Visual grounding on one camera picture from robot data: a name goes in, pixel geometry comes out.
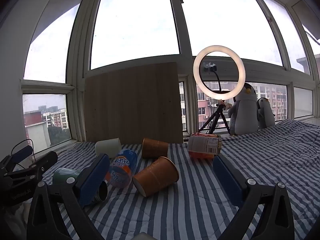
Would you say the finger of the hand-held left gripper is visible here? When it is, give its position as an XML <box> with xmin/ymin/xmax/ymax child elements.
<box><xmin>0</xmin><ymin>145</ymin><xmax>34</xmax><ymax>173</ymax></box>
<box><xmin>5</xmin><ymin>151</ymin><xmax>58</xmax><ymax>182</ymax></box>

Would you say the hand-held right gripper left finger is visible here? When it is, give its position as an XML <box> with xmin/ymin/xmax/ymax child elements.
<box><xmin>26</xmin><ymin>153</ymin><xmax>111</xmax><ymax>240</ymax></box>

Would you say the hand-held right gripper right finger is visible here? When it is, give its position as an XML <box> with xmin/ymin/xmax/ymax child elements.
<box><xmin>212</xmin><ymin>154</ymin><xmax>296</xmax><ymax>240</ymax></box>

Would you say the brown paper cup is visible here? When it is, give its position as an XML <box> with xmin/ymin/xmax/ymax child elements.
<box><xmin>141</xmin><ymin>138</ymin><xmax>169</xmax><ymax>159</ymax></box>
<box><xmin>132</xmin><ymin>156</ymin><xmax>180</xmax><ymax>197</ymax></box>

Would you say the green cup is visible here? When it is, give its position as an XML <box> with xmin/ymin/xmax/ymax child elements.
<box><xmin>52</xmin><ymin>167</ymin><xmax>82</xmax><ymax>186</ymax></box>

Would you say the white cup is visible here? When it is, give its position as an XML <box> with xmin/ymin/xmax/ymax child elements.
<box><xmin>95</xmin><ymin>138</ymin><xmax>122</xmax><ymax>158</ymax></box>

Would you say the metal can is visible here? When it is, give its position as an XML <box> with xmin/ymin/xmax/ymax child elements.
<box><xmin>86</xmin><ymin>181</ymin><xmax>109</xmax><ymax>205</ymax></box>

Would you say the white cloth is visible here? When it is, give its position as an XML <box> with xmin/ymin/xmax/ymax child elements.
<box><xmin>4</xmin><ymin>202</ymin><xmax>28</xmax><ymax>232</ymax></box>

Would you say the blue orange drink can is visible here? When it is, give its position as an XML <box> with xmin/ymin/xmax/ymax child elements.
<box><xmin>105</xmin><ymin>149</ymin><xmax>138</xmax><ymax>188</ymax></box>

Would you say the blue striped blanket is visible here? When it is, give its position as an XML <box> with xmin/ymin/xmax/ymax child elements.
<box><xmin>32</xmin><ymin>119</ymin><xmax>320</xmax><ymax>240</ymax></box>

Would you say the orange labelled food tub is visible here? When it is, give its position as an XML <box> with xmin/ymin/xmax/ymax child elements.
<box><xmin>187</xmin><ymin>133</ymin><xmax>222</xmax><ymax>159</ymax></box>

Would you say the black tripod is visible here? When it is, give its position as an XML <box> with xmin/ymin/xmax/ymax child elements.
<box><xmin>199</xmin><ymin>100</ymin><xmax>231</xmax><ymax>135</ymax></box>

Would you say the large grey penguin plush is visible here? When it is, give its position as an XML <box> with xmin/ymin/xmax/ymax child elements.
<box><xmin>228</xmin><ymin>82</ymin><xmax>259</xmax><ymax>136</ymax></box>

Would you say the small grey penguin plush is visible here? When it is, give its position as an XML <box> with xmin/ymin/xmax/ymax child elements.
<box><xmin>257</xmin><ymin>97</ymin><xmax>276</xmax><ymax>130</ymax></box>

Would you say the wooden board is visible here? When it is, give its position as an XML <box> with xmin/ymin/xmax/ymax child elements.
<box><xmin>84</xmin><ymin>62</ymin><xmax>184</xmax><ymax>144</ymax></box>

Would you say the black phone holder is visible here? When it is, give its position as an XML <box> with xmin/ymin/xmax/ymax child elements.
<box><xmin>203</xmin><ymin>62</ymin><xmax>223</xmax><ymax>93</ymax></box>

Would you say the black cable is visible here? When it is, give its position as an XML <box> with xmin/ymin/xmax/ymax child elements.
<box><xmin>10</xmin><ymin>138</ymin><xmax>35</xmax><ymax>161</ymax></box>

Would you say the white ring light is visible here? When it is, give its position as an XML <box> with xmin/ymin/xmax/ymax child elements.
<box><xmin>193</xmin><ymin>45</ymin><xmax>246</xmax><ymax>100</ymax></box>

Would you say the white window frame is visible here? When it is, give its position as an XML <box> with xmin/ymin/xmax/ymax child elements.
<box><xmin>20</xmin><ymin>0</ymin><xmax>320</xmax><ymax>144</ymax></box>

